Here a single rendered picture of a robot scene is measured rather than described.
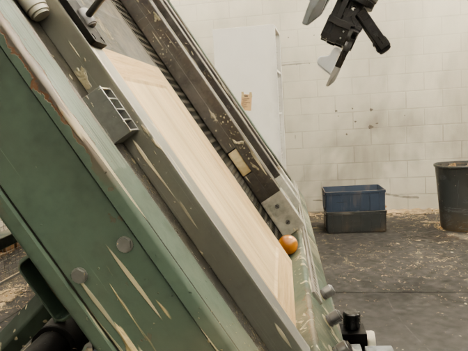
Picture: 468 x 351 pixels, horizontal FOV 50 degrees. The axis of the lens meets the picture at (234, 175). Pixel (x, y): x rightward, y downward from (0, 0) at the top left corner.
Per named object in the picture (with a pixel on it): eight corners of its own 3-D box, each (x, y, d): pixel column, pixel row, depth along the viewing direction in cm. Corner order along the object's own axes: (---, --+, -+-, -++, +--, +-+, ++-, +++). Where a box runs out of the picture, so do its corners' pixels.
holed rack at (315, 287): (320, 305, 100) (322, 303, 100) (311, 292, 100) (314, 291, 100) (296, 185, 263) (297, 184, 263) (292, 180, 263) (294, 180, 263)
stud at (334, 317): (331, 330, 94) (345, 322, 94) (324, 319, 94) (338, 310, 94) (330, 324, 97) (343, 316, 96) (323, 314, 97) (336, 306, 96)
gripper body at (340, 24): (319, 42, 127) (340, -5, 124) (350, 56, 126) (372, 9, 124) (318, 37, 119) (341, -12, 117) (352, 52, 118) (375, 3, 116)
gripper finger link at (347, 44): (333, 66, 123) (349, 33, 122) (340, 69, 123) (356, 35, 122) (333, 65, 119) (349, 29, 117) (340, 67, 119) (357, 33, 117)
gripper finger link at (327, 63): (309, 78, 124) (325, 42, 123) (331, 88, 124) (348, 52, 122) (308, 77, 121) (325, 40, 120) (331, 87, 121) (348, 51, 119)
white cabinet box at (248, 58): (285, 243, 486) (274, 24, 461) (225, 244, 496) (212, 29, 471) (289, 228, 545) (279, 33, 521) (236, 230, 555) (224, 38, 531)
